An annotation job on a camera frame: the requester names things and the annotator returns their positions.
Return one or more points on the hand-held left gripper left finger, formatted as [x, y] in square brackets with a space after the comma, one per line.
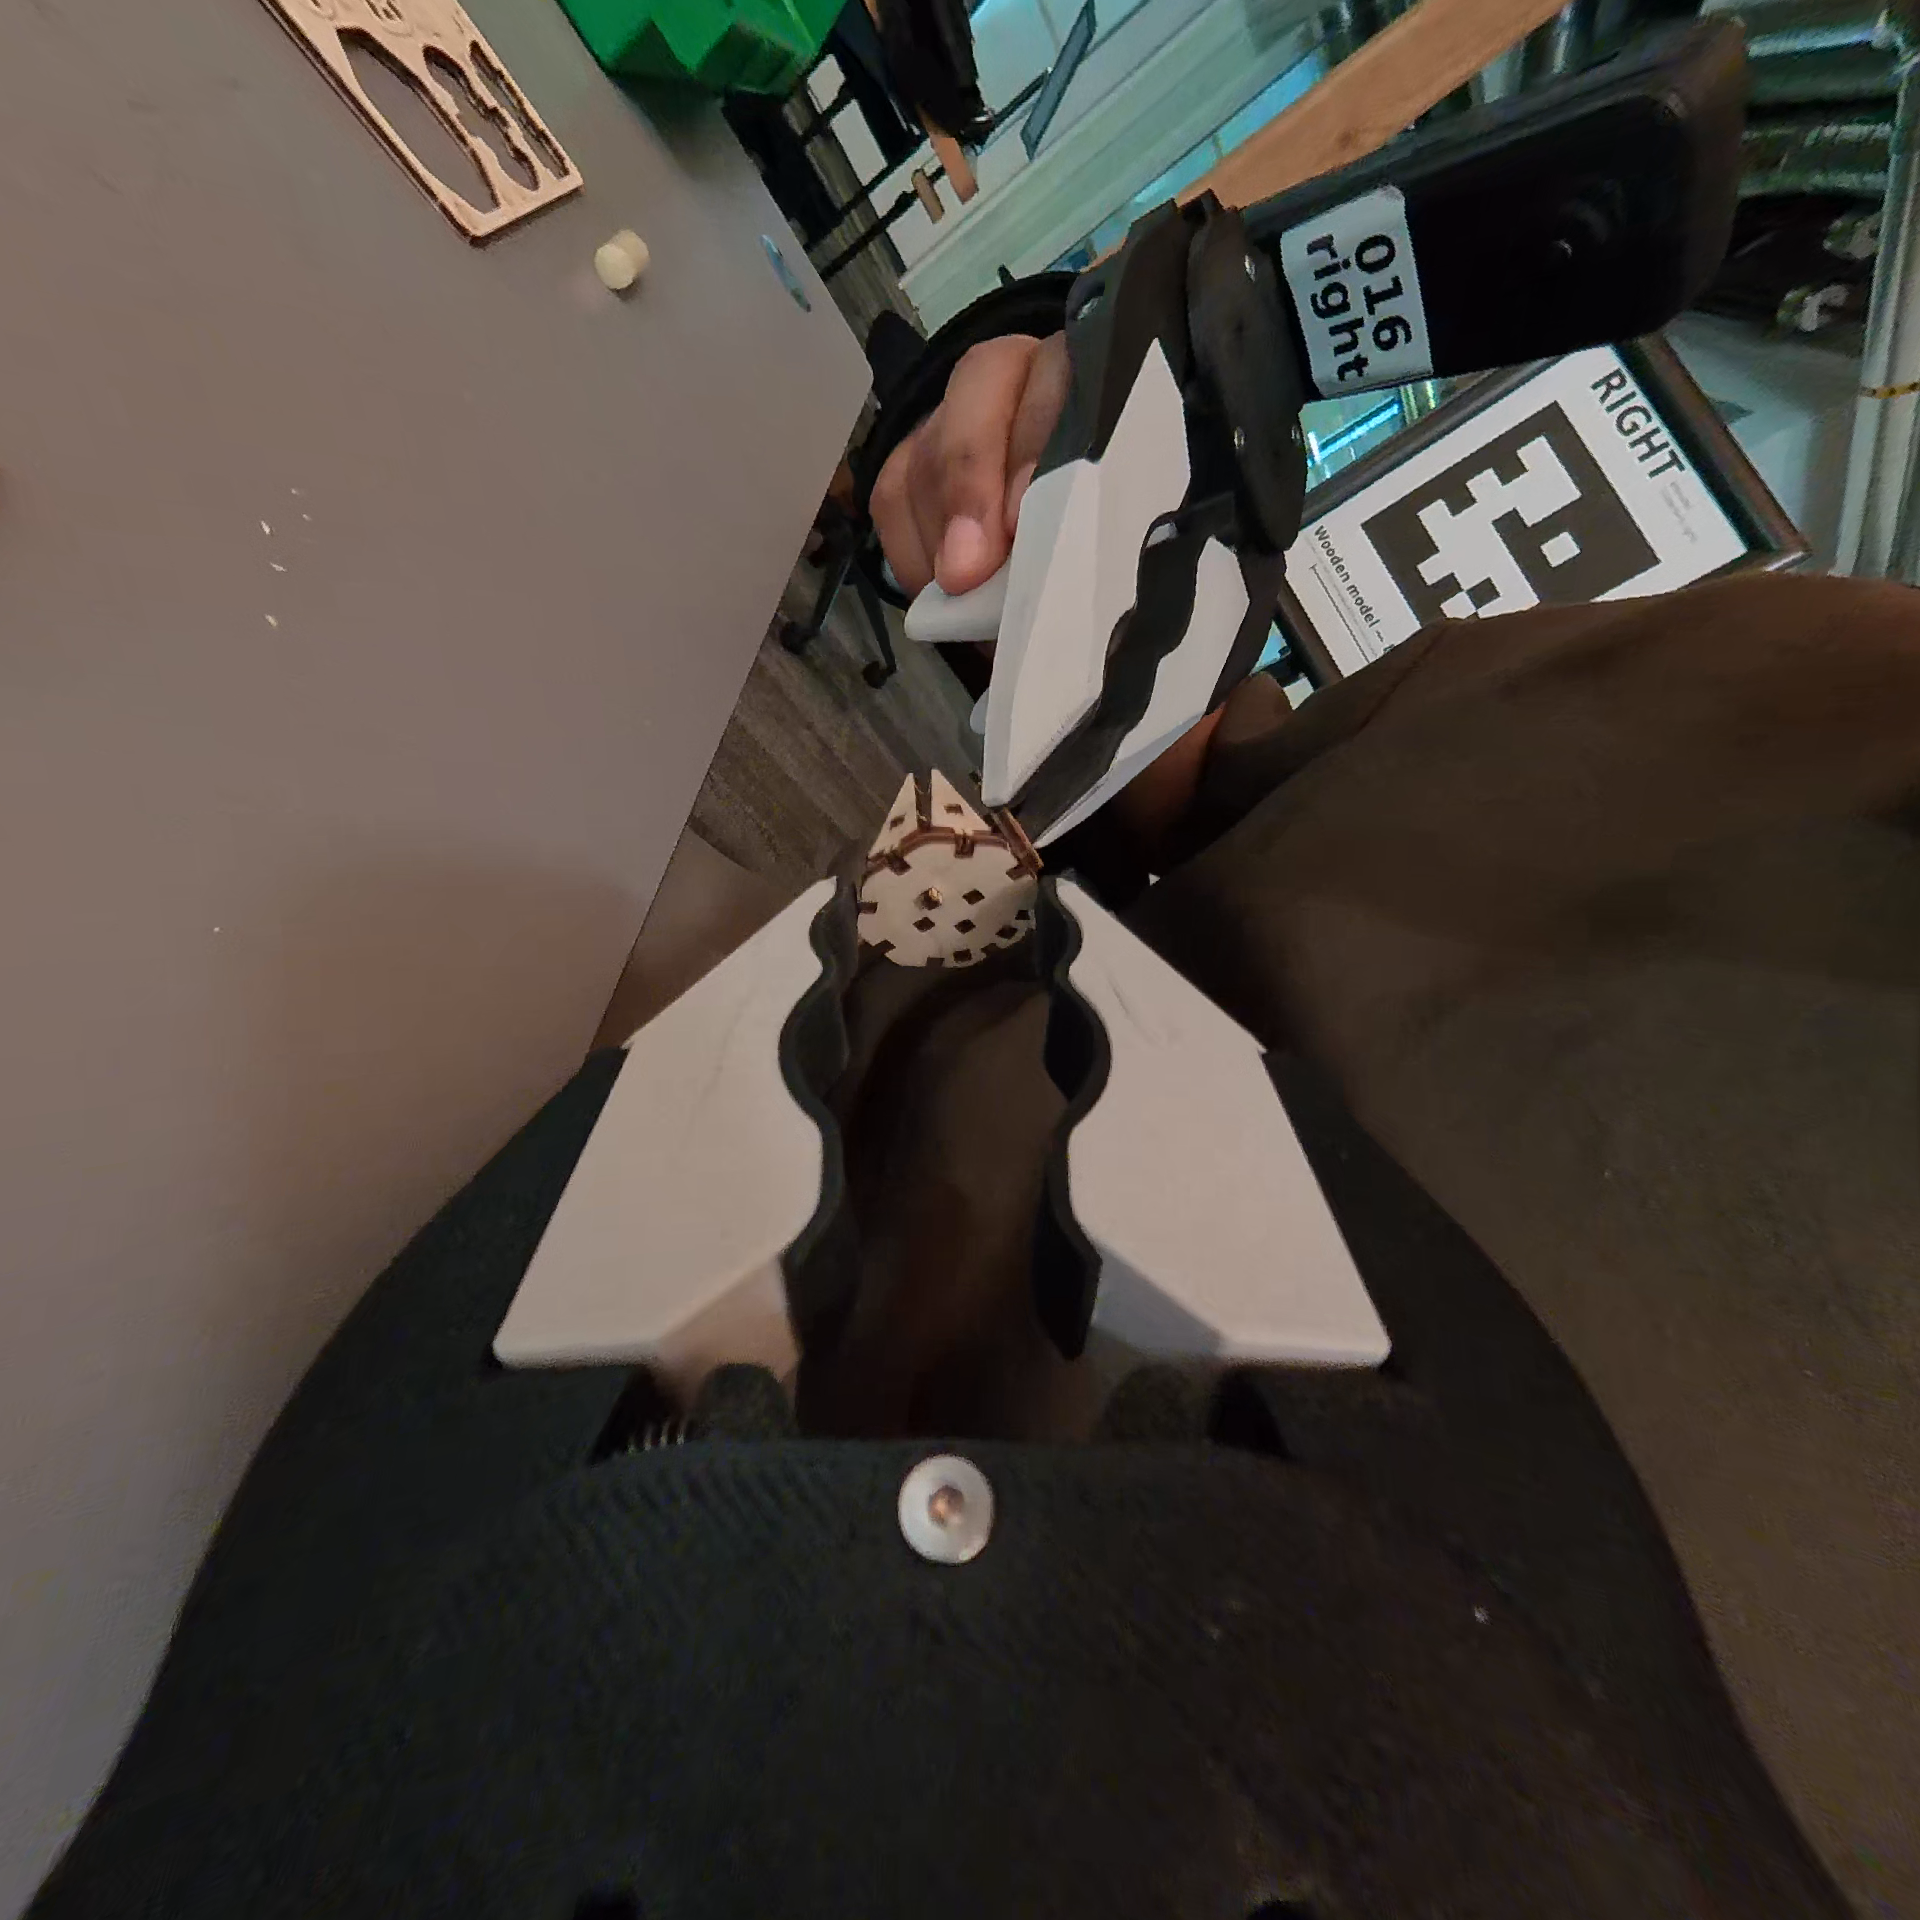
[662, 1186]

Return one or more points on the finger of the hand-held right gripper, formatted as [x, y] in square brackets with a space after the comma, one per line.
[1073, 601]
[1217, 615]

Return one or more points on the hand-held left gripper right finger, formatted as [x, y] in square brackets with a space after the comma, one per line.
[1217, 1199]

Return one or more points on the wooden gear hub assembly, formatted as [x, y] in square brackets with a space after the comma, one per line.
[937, 902]

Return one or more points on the person's right hand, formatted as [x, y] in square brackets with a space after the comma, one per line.
[960, 467]

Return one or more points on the framed marker poster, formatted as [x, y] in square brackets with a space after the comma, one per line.
[1514, 509]

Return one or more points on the small white peg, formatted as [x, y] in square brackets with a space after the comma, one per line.
[623, 260]

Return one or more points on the green plastic bin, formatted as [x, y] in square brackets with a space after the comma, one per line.
[690, 39]

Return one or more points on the wooden sheet with gear parts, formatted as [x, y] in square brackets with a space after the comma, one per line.
[478, 223]

